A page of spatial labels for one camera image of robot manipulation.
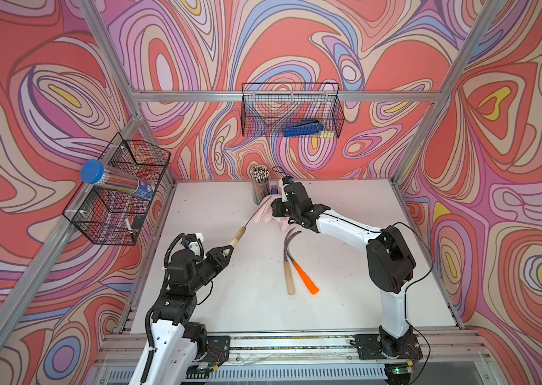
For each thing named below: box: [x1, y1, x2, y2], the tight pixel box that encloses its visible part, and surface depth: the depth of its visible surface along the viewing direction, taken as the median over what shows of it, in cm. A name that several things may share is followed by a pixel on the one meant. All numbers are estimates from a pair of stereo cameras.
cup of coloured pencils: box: [249, 164, 271, 206], surface depth 101 cm
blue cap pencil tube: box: [80, 159, 155, 199], surface depth 66 cm
